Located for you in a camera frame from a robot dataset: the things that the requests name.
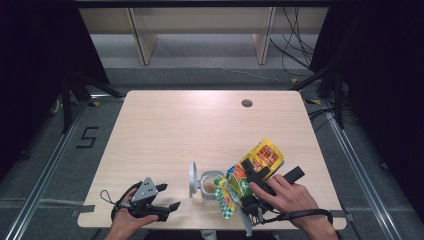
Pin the yellow black floor marker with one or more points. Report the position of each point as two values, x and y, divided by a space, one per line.
294 80
96 103
313 101

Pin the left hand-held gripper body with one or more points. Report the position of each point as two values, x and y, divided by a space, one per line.
145 191

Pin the clear seasoning jar grey lid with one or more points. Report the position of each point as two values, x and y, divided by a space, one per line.
194 176

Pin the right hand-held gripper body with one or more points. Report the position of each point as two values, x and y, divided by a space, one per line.
255 206

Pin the white table leg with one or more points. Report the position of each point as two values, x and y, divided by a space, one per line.
208 235

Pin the yellow green seasoning pouch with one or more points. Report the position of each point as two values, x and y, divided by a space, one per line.
266 153

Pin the person's right hand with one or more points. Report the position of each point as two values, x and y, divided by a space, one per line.
293 200

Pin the aluminium floor rail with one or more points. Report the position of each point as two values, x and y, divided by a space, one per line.
43 186
360 180

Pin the black metal stand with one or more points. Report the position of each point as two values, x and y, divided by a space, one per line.
339 100
66 100

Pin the black curtain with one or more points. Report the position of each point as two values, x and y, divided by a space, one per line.
383 83
33 66

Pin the person's left hand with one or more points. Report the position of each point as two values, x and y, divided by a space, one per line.
128 224

